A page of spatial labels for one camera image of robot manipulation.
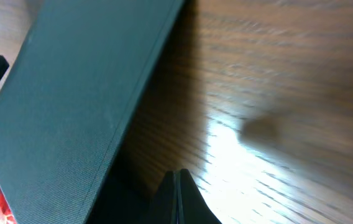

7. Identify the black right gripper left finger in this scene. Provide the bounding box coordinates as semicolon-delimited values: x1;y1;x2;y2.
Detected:
139;171;177;224

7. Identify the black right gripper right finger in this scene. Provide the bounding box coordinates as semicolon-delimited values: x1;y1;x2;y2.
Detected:
176;169;221;224

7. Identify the dark green gift box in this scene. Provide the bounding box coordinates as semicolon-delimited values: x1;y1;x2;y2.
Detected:
0;0;183;224

